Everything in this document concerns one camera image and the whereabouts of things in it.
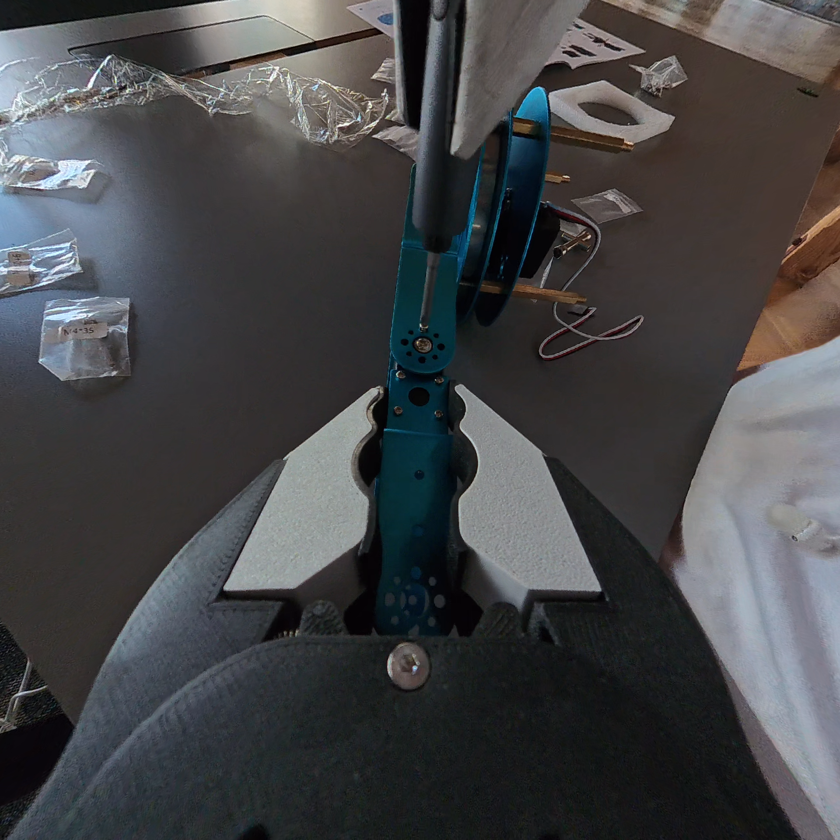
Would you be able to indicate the white cloth sleeve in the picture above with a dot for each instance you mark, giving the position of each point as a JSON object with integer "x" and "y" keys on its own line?
{"x": 768, "y": 623}

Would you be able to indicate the crumpled clear plastic wrap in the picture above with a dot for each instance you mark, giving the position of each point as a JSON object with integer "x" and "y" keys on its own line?
{"x": 275, "y": 92}

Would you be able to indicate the blue toy robot arm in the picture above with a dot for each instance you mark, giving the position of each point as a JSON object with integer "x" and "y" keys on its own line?
{"x": 417, "y": 472}

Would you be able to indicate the printed instruction sheet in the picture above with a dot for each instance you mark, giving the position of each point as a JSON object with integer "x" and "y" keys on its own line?
{"x": 590, "y": 39}

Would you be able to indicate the dark cloth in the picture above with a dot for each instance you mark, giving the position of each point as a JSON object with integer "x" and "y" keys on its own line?
{"x": 26, "y": 774}

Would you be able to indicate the dark grey desk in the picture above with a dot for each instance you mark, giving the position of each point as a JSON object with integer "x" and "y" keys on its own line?
{"x": 229, "y": 394}

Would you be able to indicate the small clear plastic bag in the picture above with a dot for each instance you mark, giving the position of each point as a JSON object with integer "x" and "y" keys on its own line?
{"x": 36, "y": 262}
{"x": 384, "y": 71}
{"x": 397, "y": 139}
{"x": 394, "y": 115}
{"x": 46, "y": 172}
{"x": 661, "y": 73}
{"x": 607, "y": 205}

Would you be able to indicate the labelled small plastic bag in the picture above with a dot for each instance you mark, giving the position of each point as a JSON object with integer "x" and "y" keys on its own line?
{"x": 85, "y": 338}

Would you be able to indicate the metal socket wrench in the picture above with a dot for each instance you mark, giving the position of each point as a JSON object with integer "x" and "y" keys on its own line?
{"x": 574, "y": 248}

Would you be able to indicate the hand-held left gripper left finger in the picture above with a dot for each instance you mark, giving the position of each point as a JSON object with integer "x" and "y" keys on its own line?
{"x": 295, "y": 518}

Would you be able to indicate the grey screwdriver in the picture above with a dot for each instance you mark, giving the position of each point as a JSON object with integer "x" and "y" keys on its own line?
{"x": 433, "y": 164}

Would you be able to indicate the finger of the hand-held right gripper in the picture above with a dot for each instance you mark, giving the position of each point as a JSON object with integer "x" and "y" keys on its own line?
{"x": 505, "y": 59}
{"x": 410, "y": 59}

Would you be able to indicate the wooden frame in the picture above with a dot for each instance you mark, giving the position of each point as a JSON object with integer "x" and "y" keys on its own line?
{"x": 814, "y": 249}

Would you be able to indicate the white foam frame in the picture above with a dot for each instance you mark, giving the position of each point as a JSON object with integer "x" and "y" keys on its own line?
{"x": 571, "y": 108}

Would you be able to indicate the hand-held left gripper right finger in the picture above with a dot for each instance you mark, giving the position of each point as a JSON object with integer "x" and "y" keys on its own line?
{"x": 525, "y": 518}

